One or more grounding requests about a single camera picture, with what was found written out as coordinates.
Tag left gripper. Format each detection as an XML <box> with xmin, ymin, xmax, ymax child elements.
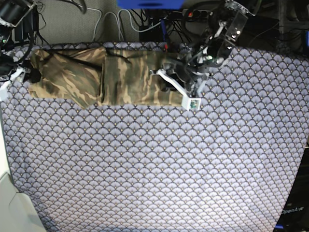
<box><xmin>164</xmin><ymin>52</ymin><xmax>227</xmax><ymax>94</ymax></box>

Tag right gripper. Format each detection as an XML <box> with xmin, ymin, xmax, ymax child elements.
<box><xmin>0</xmin><ymin>58</ymin><xmax>42</xmax><ymax>83</ymax></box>

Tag camouflage T-shirt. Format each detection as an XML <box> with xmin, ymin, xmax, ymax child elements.
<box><xmin>28</xmin><ymin>47</ymin><xmax>183</xmax><ymax>109</ymax></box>

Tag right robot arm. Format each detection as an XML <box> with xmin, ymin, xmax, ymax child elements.
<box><xmin>0</xmin><ymin>0</ymin><xmax>37</xmax><ymax>83</ymax></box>

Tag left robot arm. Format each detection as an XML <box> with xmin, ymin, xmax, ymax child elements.
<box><xmin>162</xmin><ymin>0</ymin><xmax>261</xmax><ymax>96</ymax></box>

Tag black power adapter box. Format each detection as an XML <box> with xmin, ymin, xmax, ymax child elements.
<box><xmin>139</xmin><ymin>26</ymin><xmax>163</xmax><ymax>42</ymax></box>

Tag black power strip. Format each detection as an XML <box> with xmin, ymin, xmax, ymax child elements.
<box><xmin>186</xmin><ymin>9</ymin><xmax>211</xmax><ymax>21</ymax></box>

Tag blue fan-pattern tablecloth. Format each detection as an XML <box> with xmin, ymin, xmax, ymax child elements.
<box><xmin>0</xmin><ymin>48</ymin><xmax>309</xmax><ymax>232</ymax></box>

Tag black OpenArm box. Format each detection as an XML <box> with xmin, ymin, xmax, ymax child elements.
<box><xmin>273</xmin><ymin>148</ymin><xmax>309</xmax><ymax>232</ymax></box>

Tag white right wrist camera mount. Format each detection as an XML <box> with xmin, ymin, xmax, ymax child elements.
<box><xmin>0</xmin><ymin>67</ymin><xmax>30</xmax><ymax>102</ymax></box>

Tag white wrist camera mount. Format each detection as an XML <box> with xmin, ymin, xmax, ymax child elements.
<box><xmin>0</xmin><ymin>67</ymin><xmax>30</xmax><ymax>102</ymax></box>
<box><xmin>150</xmin><ymin>69</ymin><xmax>209</xmax><ymax>111</ymax></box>

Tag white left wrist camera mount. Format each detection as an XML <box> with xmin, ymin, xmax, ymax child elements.
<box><xmin>150</xmin><ymin>69</ymin><xmax>209</xmax><ymax>111</ymax></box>

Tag grey looped cable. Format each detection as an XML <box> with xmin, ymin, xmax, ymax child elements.
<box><xmin>70</xmin><ymin>0</ymin><xmax>162</xmax><ymax>42</ymax></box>

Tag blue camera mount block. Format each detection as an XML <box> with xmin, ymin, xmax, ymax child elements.
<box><xmin>117</xmin><ymin>0</ymin><xmax>184</xmax><ymax>9</ymax></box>

